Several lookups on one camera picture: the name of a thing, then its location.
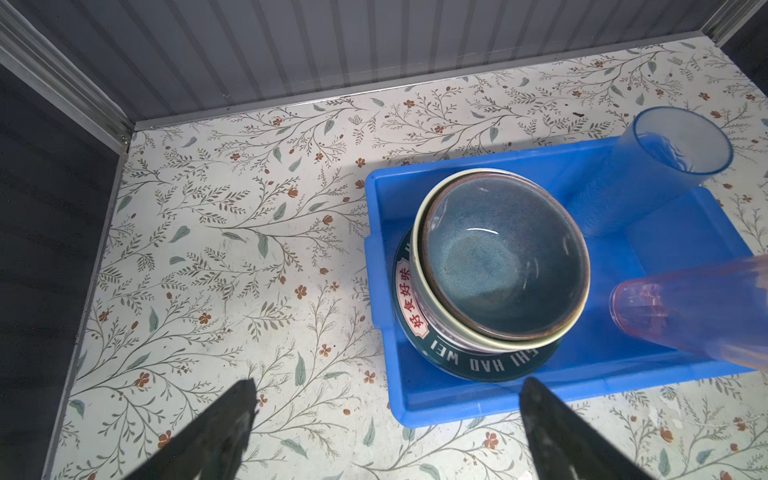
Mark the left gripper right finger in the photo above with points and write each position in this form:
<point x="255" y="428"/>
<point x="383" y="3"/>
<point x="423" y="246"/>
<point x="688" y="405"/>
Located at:
<point x="563" y="445"/>

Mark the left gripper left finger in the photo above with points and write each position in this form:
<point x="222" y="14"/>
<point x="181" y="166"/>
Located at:
<point x="212" y="445"/>

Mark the blue plastic bin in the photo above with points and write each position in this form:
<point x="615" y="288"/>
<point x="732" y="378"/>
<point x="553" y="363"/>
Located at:
<point x="595" y="357"/>

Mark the white plate dark green rim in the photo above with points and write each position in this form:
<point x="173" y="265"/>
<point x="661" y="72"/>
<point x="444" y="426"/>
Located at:
<point x="440" y="352"/>

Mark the green ceramic bowl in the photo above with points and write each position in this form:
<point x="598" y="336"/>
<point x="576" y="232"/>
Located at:
<point x="432" y="300"/>

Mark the dark blue ceramic bowl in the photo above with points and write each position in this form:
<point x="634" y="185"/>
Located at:
<point x="504" y="255"/>

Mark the pink translucent plastic cup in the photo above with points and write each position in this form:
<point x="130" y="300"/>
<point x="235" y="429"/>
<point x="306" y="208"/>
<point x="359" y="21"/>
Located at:
<point x="718" y="311"/>

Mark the blue translucent plastic cup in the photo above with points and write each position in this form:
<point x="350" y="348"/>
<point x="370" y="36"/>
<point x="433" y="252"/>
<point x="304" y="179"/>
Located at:
<point x="663" y="153"/>

